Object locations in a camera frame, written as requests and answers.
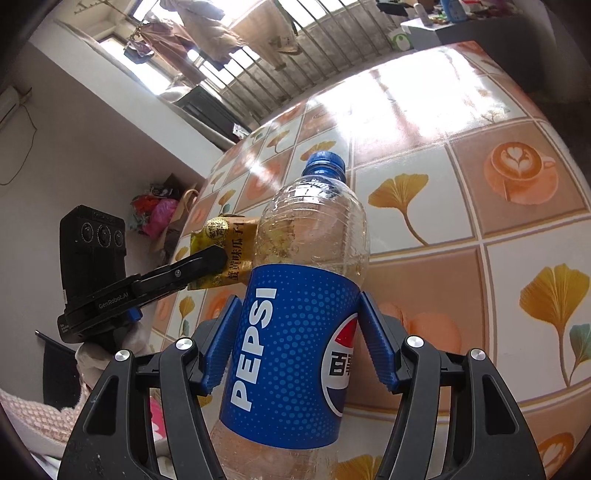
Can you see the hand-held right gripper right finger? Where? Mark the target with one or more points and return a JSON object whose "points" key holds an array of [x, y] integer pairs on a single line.
{"points": [[378, 341]]}

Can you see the blue bottle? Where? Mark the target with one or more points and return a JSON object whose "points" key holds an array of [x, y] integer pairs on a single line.
{"points": [[452, 10]]}

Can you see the table with printed tablecloth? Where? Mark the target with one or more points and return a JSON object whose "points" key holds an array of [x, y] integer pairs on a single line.
{"points": [[461, 207]]}

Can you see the clear blue-label soda bottle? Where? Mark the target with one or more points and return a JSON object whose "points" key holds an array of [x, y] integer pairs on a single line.
{"points": [[286, 360]]}

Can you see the pink plastic bag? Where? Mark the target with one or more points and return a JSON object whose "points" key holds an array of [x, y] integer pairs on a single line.
{"points": [[161, 217]]}

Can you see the red plastic bag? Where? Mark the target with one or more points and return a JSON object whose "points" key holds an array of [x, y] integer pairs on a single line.
{"points": [[143, 205]]}

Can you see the metal window railing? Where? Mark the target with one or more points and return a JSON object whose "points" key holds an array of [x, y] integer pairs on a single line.
{"points": [[286, 60]]}

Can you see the brown paper bag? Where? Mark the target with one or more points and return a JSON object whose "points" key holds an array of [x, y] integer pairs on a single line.
{"points": [[187, 205]]}

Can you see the beige hanging garment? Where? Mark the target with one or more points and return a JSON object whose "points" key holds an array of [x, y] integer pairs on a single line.
{"points": [[279, 46]]}

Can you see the dark grey cabinet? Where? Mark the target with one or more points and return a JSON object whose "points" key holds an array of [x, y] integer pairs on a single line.
{"points": [[475, 30]]}

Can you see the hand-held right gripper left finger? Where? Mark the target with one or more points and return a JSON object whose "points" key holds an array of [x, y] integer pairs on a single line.
{"points": [[221, 341]]}

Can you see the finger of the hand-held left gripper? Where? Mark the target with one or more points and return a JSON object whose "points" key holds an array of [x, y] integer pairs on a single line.
{"points": [[194, 265]]}

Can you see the beige hanging coat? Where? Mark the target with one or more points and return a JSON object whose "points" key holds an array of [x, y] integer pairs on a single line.
{"points": [[207, 27]]}

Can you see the white green container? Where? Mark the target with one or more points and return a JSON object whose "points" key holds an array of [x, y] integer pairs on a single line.
{"points": [[402, 38]]}

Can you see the yellow seed snack packet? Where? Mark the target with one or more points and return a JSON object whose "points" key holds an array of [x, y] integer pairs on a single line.
{"points": [[235, 240]]}

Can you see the pink hanging clothes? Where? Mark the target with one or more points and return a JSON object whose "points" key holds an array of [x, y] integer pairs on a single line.
{"points": [[161, 46]]}

